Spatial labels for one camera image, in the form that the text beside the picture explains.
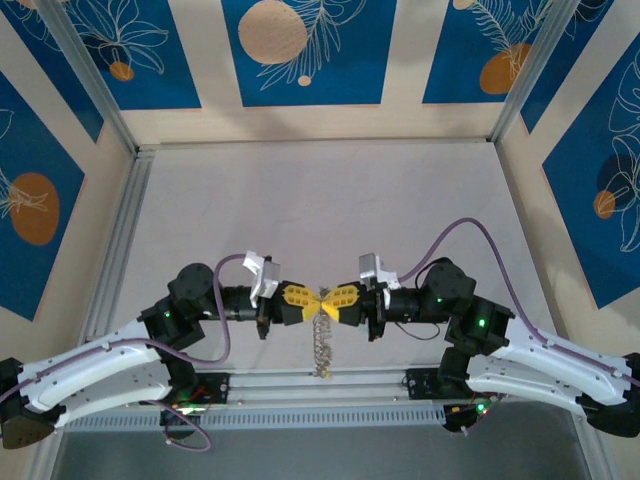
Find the aluminium side rail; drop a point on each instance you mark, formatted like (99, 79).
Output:
(132, 200)

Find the aluminium frame post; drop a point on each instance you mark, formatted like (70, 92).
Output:
(529, 75)
(91, 75)

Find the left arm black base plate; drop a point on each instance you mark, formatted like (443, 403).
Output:
(217, 387)

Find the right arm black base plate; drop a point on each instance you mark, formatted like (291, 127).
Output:
(422, 382)

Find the keyring with many keys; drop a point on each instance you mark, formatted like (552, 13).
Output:
(322, 345)

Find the long aluminium base rail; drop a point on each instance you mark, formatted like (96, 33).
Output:
(320, 387)

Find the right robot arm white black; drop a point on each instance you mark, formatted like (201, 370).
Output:
(540, 365)

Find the short aluminium corner post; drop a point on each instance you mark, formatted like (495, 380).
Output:
(47, 462)
(592, 460)

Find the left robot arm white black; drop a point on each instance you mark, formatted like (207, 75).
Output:
(90, 360)

